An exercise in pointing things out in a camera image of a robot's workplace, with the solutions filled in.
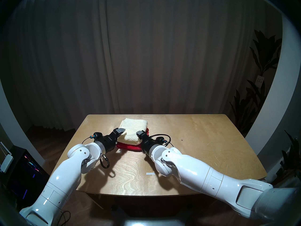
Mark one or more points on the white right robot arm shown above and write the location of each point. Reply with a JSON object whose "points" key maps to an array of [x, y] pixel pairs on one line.
{"points": [[211, 176]]}

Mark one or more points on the small dark leafy plant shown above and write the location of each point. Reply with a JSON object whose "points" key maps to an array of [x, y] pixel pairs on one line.
{"points": [[291, 157]]}

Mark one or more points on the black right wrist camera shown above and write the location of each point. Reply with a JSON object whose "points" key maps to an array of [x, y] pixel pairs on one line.
{"points": [[161, 140]]}

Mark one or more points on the cream dotted towel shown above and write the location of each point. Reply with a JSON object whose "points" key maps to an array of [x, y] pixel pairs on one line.
{"points": [[132, 129]]}

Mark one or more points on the wooden table underframe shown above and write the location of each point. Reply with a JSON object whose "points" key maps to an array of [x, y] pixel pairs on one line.
{"points": [[97, 202]]}

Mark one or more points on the red towel with gold pattern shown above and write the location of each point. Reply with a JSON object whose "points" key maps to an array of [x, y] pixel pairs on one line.
{"points": [[128, 147]]}

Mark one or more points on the brown pleated curtain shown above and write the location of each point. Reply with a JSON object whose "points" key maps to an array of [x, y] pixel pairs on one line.
{"points": [[141, 51]]}

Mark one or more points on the black computer tower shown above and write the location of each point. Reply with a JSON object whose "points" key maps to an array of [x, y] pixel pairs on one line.
{"points": [[23, 176]]}

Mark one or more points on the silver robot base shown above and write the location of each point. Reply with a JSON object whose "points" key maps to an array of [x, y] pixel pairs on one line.
{"points": [[150, 222]]}

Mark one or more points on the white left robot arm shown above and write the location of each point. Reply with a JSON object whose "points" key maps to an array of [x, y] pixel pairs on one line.
{"points": [[65, 176]]}

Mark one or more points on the tall dark leafy plant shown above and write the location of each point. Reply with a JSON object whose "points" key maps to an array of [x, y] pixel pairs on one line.
{"points": [[265, 53]]}

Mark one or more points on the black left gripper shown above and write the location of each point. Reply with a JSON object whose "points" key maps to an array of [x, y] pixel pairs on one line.
{"points": [[108, 142]]}

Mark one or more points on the white wall device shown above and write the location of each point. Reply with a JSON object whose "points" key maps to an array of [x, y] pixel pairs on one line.
{"points": [[7, 162]]}

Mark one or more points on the white plant tag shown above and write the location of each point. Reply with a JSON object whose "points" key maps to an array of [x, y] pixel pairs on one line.
{"points": [[259, 80]]}

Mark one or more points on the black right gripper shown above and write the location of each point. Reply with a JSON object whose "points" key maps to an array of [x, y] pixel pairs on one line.
{"points": [[147, 145]]}

